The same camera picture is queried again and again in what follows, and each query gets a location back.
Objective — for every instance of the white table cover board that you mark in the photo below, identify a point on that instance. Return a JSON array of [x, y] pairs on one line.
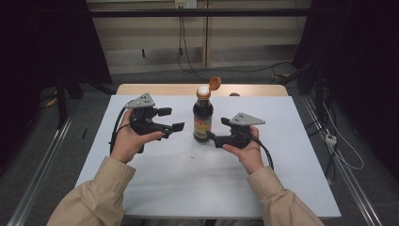
[[194, 182]]

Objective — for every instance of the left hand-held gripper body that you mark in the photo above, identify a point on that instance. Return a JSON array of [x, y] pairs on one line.
[[142, 121]]

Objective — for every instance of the black curtain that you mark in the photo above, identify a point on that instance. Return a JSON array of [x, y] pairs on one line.
[[357, 62]]

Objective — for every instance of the person's right hand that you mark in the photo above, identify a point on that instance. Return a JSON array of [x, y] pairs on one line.
[[249, 155]]

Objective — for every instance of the wooden table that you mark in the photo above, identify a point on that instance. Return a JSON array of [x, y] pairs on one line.
[[175, 89]]

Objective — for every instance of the dark soy sauce bottle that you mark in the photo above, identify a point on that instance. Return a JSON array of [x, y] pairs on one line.
[[202, 116]]

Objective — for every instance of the black metal stand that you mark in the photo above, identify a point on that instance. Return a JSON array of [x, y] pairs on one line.
[[61, 103]]

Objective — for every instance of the black horizontal bar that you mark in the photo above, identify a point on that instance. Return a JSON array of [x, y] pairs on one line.
[[200, 12]]

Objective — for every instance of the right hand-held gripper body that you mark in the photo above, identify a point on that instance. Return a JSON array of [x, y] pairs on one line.
[[238, 135]]

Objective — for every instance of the metal floor rail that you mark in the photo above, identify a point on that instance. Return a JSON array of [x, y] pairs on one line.
[[348, 175], [40, 175]]

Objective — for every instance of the white power strip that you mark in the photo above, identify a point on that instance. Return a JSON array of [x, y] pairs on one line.
[[330, 139]]

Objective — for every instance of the person's left hand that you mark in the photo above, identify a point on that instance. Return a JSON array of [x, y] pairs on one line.
[[128, 142]]

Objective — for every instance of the white wall socket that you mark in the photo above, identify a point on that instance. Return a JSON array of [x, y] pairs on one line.
[[185, 3]]

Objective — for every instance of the dark round table fitting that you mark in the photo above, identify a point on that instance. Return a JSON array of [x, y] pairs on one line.
[[234, 94]]

